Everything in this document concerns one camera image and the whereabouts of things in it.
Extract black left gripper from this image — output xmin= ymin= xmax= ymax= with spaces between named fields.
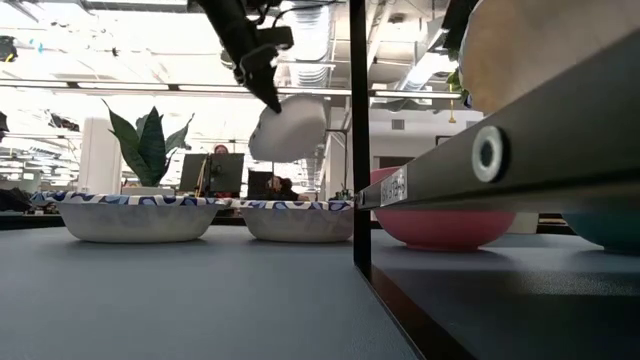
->
xmin=197 ymin=0 xmax=283 ymax=114

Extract red plastic bowl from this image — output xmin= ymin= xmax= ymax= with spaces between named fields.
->
xmin=369 ymin=166 xmax=404 ymax=186

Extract pink plastic bowl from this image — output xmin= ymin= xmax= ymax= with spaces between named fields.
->
xmin=372 ymin=208 xmax=517 ymax=252

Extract green plastic bowl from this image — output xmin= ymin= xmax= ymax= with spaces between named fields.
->
xmin=562 ymin=212 xmax=640 ymax=254

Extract large black monitor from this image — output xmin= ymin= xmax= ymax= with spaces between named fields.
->
xmin=178 ymin=152 xmax=246 ymax=199

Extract small black monitor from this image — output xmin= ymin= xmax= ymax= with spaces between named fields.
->
xmin=246 ymin=169 xmax=276 ymax=201

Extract snake plant in white pot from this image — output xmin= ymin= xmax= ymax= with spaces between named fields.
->
xmin=101 ymin=98 xmax=195 ymax=197

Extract white column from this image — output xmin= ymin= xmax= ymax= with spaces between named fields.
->
xmin=74 ymin=115 xmax=124 ymax=196

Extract blue table mat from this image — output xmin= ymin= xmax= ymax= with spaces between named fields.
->
xmin=0 ymin=223 xmax=640 ymax=360

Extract black office chair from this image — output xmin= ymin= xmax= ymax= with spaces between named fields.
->
xmin=0 ymin=187 xmax=32 ymax=214

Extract wooden board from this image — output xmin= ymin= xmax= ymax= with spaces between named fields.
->
xmin=348 ymin=0 xmax=640 ymax=360

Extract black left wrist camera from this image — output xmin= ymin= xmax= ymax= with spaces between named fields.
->
xmin=257 ymin=25 xmax=295 ymax=51

